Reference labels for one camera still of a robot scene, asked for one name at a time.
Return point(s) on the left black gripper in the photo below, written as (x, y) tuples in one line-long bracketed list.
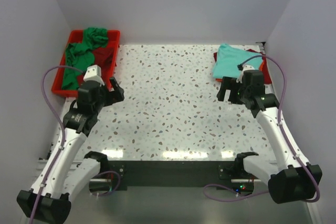
[(114, 96)]

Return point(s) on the aluminium rail frame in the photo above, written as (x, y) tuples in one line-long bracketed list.
[(170, 112)]

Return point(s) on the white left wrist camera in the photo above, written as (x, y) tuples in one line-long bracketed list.
[(94, 73)]

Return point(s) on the dark red folded t shirt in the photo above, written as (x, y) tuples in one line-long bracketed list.
[(227, 59)]

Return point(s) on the orange folded t shirt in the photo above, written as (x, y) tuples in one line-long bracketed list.
[(228, 68)]

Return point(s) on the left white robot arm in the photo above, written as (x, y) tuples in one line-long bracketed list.
[(51, 195)]

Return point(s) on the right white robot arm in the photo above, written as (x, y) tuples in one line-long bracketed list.
[(292, 177)]

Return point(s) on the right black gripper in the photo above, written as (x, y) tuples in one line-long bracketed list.
[(229, 83)]

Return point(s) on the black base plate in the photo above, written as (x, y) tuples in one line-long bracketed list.
[(181, 174)]

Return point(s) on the green t shirt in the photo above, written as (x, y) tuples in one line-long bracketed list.
[(92, 38)]

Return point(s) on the teal t shirt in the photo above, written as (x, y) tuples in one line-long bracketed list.
[(228, 58)]

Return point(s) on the dark red t shirt in bin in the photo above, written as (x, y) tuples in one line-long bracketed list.
[(102, 56)]

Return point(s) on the red plastic bin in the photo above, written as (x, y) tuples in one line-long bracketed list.
[(76, 36)]

